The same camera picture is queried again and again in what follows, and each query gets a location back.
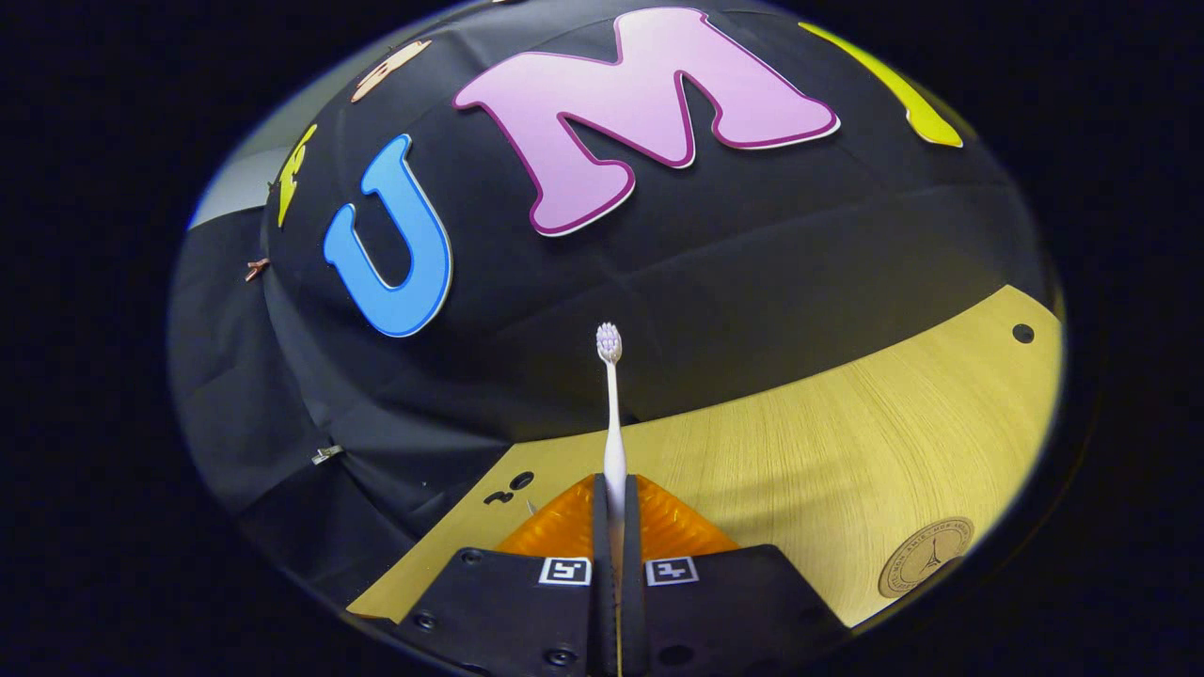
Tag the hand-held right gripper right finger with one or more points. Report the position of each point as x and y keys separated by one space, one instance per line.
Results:
x=633 y=527

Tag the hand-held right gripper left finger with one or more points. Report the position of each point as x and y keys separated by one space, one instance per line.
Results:
x=600 y=527

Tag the pale pink toothbrush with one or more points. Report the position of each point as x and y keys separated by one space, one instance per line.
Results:
x=613 y=442

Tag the round cork coaster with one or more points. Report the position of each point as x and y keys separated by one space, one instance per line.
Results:
x=926 y=557

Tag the black backdrop cloth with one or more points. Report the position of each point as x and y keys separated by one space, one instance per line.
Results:
x=752 y=282

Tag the silver metal clip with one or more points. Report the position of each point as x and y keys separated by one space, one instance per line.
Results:
x=326 y=454

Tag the orange clip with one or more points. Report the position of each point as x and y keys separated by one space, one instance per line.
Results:
x=256 y=268

